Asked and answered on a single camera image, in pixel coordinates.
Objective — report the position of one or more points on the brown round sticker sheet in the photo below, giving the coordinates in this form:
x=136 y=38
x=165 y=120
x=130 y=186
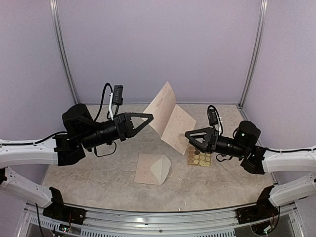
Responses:
x=197 y=158

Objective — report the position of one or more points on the pink envelope with flap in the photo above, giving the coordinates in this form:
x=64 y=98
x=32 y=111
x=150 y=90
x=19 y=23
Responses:
x=152 y=169

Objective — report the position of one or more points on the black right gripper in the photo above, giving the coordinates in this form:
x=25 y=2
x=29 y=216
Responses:
x=211 y=139

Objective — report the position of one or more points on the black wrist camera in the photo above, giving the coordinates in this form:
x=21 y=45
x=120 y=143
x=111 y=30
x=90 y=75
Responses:
x=117 y=95
x=212 y=117

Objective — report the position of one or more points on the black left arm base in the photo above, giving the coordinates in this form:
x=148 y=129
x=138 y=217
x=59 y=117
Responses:
x=59 y=211

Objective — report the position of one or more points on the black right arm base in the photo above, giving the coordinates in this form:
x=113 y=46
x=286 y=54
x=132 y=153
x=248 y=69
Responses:
x=262 y=209

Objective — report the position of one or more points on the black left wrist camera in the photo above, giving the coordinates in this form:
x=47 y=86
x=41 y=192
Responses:
x=117 y=95

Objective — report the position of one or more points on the aluminium frame post right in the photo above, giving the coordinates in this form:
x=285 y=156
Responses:
x=255 y=52

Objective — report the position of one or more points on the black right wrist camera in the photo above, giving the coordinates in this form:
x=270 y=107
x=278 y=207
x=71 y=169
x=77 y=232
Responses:
x=212 y=117

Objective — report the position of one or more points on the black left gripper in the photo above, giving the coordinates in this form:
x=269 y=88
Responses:
x=121 y=127

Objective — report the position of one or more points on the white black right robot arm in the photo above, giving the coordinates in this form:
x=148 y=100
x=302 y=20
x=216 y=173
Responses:
x=260 y=160

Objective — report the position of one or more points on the aluminium front rail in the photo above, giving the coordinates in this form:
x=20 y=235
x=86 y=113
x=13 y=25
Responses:
x=100 y=222

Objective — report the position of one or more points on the aluminium frame post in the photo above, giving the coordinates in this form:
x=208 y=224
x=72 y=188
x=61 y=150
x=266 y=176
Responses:
x=62 y=50
x=255 y=52

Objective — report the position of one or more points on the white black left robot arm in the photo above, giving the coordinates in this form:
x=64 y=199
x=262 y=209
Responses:
x=68 y=147

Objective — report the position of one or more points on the aluminium frame post left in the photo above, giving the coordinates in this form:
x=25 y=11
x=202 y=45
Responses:
x=62 y=50

